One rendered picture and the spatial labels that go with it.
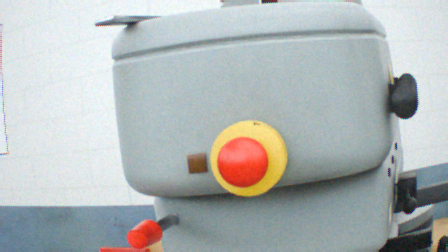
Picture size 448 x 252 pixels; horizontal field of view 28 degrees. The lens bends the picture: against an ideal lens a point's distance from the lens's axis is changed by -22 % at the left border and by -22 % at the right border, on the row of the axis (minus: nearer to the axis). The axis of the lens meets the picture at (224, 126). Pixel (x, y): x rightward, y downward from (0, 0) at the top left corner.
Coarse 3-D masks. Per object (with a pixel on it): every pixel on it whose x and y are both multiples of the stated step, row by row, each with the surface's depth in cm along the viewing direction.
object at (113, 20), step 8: (112, 16) 89; (120, 16) 91; (128, 16) 94; (136, 16) 97; (144, 16) 100; (152, 16) 103; (160, 16) 107; (96, 24) 89; (104, 24) 90; (112, 24) 92; (120, 24) 95; (128, 24) 98
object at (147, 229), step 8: (168, 216) 103; (176, 216) 105; (144, 224) 94; (152, 224) 95; (160, 224) 99; (168, 224) 101; (176, 224) 105; (128, 232) 92; (136, 232) 92; (144, 232) 92; (152, 232) 94; (160, 232) 96; (128, 240) 92; (136, 240) 91; (144, 240) 92; (152, 240) 93; (136, 248) 92
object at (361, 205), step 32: (288, 192) 103; (320, 192) 102; (352, 192) 101; (384, 192) 101; (192, 224) 105; (224, 224) 104; (256, 224) 104; (288, 224) 103; (320, 224) 102; (352, 224) 102; (384, 224) 101
